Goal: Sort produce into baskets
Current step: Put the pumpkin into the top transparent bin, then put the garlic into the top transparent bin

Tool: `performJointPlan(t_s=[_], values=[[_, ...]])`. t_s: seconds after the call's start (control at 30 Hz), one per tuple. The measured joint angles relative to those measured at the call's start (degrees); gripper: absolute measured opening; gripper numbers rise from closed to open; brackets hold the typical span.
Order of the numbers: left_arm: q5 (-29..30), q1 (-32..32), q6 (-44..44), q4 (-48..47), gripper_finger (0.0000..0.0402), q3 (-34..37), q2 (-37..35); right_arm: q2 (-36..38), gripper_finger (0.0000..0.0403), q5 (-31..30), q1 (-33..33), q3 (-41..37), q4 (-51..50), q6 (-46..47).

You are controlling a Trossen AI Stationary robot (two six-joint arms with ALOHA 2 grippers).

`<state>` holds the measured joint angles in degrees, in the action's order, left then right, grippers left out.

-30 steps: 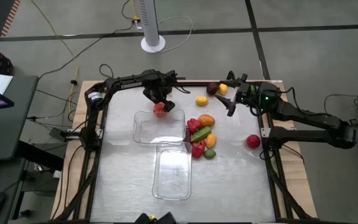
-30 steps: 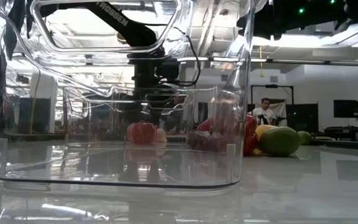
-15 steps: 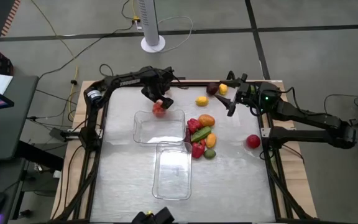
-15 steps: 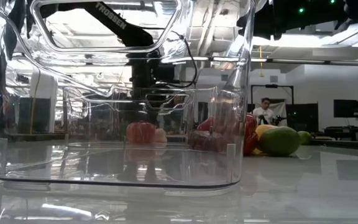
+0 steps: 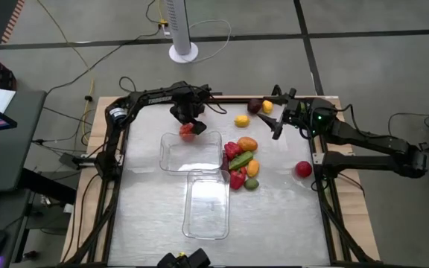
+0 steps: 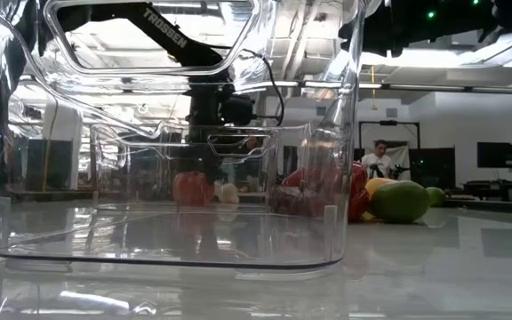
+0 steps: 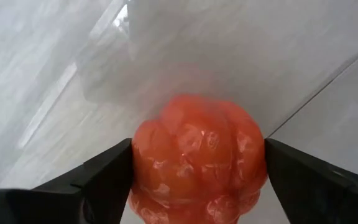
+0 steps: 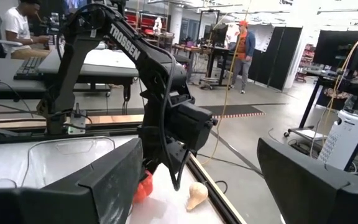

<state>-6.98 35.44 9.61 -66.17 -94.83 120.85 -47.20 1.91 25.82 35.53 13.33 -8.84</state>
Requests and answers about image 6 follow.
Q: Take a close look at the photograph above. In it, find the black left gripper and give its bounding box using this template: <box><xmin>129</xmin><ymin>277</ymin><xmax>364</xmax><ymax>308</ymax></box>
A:
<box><xmin>187</xmin><ymin>84</ymin><xmax>235</xmax><ymax>184</ymax></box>

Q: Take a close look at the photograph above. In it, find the white garlic bulb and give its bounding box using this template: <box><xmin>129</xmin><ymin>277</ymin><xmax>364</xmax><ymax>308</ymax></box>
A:
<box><xmin>214</xmin><ymin>181</ymin><xmax>241</xmax><ymax>205</ymax></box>

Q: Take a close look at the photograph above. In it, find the black desk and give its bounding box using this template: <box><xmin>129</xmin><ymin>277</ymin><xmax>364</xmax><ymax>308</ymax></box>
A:
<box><xmin>462</xmin><ymin>179</ymin><xmax>512</xmax><ymax>202</ymax></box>

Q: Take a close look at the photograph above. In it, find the person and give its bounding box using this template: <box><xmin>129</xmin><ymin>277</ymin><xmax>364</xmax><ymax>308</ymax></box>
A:
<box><xmin>361</xmin><ymin>139</ymin><xmax>396</xmax><ymax>180</ymax></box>

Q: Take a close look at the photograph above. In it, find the yellow hanging cord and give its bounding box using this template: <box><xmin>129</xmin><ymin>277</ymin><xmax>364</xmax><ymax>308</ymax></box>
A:
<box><xmin>370</xmin><ymin>65</ymin><xmax>379</xmax><ymax>111</ymax></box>

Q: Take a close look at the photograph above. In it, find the clear plastic bin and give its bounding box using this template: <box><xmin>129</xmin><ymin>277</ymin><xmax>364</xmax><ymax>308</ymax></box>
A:
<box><xmin>0</xmin><ymin>0</ymin><xmax>368</xmax><ymax>272</ymax></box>
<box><xmin>89</xmin><ymin>123</ymin><xmax>315</xmax><ymax>214</ymax></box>

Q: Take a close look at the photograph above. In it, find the yellow lemon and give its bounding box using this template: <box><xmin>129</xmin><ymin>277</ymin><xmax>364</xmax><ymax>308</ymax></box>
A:
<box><xmin>363</xmin><ymin>176</ymin><xmax>398</xmax><ymax>222</ymax></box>

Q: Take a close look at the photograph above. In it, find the green lime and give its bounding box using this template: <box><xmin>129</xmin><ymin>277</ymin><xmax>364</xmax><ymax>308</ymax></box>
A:
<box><xmin>424</xmin><ymin>186</ymin><xmax>447</xmax><ymax>208</ymax></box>

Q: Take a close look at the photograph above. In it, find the green mango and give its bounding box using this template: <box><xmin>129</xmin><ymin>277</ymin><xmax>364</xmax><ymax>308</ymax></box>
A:
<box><xmin>368</xmin><ymin>180</ymin><xmax>431</xmax><ymax>224</ymax></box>

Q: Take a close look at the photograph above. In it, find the white hanging cloth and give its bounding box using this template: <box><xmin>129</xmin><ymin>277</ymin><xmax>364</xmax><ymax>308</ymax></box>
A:
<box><xmin>387</xmin><ymin>145</ymin><xmax>411</xmax><ymax>181</ymax></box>

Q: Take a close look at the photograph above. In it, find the metal frame bar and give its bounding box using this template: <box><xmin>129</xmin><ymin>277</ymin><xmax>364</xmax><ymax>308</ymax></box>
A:
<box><xmin>233</xmin><ymin>79</ymin><xmax>512</xmax><ymax>95</ymax></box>

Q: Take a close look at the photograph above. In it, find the red apple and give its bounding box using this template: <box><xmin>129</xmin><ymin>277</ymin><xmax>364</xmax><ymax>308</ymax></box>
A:
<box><xmin>172</xmin><ymin>171</ymin><xmax>216</xmax><ymax>207</ymax></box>

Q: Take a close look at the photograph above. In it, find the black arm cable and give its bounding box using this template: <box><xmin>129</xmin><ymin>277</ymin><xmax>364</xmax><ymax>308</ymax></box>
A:
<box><xmin>220</xmin><ymin>46</ymin><xmax>285</xmax><ymax>127</ymax></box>

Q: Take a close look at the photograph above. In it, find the red bell pepper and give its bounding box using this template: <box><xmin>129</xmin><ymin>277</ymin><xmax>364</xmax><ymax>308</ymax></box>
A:
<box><xmin>281</xmin><ymin>161</ymin><xmax>370</xmax><ymax>223</ymax></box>

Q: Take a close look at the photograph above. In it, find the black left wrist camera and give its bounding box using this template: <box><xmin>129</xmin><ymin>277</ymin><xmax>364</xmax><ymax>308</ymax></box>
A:
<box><xmin>219</xmin><ymin>93</ymin><xmax>257</xmax><ymax>126</ymax></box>

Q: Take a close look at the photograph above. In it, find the black panel screen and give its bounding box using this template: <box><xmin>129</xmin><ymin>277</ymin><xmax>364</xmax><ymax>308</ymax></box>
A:
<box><xmin>409</xmin><ymin>147</ymin><xmax>456</xmax><ymax>188</ymax></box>

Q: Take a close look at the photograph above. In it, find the black frame stand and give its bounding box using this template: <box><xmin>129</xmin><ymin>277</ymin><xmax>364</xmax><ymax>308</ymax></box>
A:
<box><xmin>358</xmin><ymin>119</ymin><xmax>421</xmax><ymax>179</ymax></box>

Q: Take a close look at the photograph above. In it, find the black wall monitor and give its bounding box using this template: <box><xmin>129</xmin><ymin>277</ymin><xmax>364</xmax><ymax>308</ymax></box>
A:
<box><xmin>476</xmin><ymin>141</ymin><xmax>512</xmax><ymax>169</ymax></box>

